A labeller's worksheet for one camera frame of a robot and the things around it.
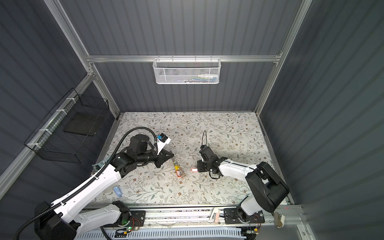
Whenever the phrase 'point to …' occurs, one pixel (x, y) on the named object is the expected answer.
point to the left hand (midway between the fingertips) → (173, 154)
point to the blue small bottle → (118, 191)
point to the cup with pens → (96, 166)
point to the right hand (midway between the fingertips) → (200, 165)
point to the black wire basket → (66, 133)
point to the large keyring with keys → (179, 171)
